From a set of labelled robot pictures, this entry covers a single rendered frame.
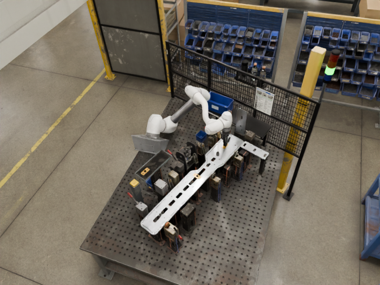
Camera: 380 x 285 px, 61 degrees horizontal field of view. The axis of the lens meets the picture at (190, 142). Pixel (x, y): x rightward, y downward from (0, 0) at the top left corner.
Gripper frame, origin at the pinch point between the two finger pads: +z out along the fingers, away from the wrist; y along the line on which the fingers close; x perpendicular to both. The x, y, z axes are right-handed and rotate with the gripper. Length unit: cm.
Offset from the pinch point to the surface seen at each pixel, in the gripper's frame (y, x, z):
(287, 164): 51, 58, 54
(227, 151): 5.8, -3.8, 6.1
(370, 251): 165, 29, 82
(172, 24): -224, 172, 10
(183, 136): -64, 7, 36
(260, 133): 20.5, 35.7, 3.0
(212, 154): -4.0, -16.0, 6.1
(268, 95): 14, 54, -33
